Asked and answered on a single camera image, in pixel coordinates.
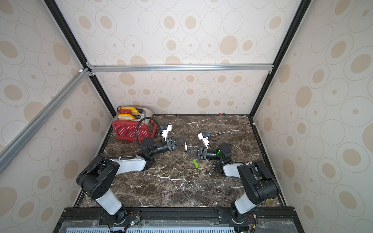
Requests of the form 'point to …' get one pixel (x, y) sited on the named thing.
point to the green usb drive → (195, 163)
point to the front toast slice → (124, 116)
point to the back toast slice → (134, 111)
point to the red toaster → (126, 130)
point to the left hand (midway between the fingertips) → (188, 143)
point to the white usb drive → (185, 147)
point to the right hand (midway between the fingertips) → (187, 158)
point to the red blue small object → (223, 114)
